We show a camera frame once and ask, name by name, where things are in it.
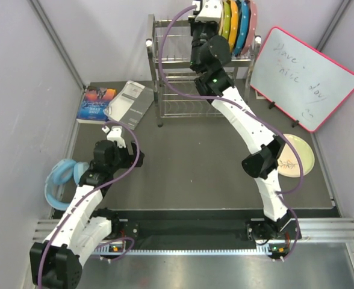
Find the grey slotted cable duct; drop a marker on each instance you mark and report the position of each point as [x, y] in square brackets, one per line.
[115, 249]

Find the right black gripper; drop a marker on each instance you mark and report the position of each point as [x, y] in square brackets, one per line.
[194, 24]

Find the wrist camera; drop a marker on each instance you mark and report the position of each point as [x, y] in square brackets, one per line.
[114, 133]
[208, 11]

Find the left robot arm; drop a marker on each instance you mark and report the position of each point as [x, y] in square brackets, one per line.
[58, 261]

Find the green polka dot plate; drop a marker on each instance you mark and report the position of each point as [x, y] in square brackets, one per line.
[227, 24]

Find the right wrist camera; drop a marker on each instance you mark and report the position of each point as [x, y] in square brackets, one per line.
[208, 11]

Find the cream green plate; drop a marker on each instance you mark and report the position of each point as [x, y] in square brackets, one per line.
[288, 164]

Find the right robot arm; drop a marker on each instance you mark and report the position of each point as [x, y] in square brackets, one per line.
[209, 53]

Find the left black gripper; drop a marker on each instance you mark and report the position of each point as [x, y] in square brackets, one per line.
[129, 158]

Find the steel two-tier dish rack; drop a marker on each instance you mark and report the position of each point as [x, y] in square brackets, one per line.
[176, 64]

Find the yellow polka dot plate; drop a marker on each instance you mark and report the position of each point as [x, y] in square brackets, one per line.
[233, 24]

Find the beige bird plate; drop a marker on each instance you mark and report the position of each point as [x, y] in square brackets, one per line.
[222, 20]

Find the pink framed whiteboard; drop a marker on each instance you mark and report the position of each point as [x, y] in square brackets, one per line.
[305, 84]

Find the grey white booklet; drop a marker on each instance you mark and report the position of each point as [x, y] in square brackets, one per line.
[130, 104]

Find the pink polka dot plate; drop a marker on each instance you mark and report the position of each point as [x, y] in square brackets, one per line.
[253, 20]

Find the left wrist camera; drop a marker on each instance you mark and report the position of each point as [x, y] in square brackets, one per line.
[114, 133]

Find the light blue headphones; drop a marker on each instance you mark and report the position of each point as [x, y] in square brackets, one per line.
[61, 173]

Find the blue polka dot plate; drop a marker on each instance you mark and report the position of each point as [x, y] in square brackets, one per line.
[243, 26]

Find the blue orange paperback book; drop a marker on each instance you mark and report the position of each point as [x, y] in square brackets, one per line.
[94, 103]

